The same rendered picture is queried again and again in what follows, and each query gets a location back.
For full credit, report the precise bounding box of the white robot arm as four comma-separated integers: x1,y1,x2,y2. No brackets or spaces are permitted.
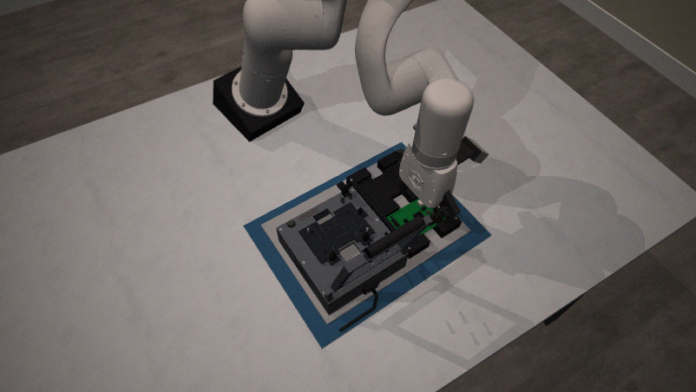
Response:
232,0,489,168

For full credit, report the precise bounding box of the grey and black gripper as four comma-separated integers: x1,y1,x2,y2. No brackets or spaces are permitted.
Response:
395,138,460,226

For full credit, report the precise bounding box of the green circuit board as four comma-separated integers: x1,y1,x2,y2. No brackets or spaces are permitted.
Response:
386,199,436,235

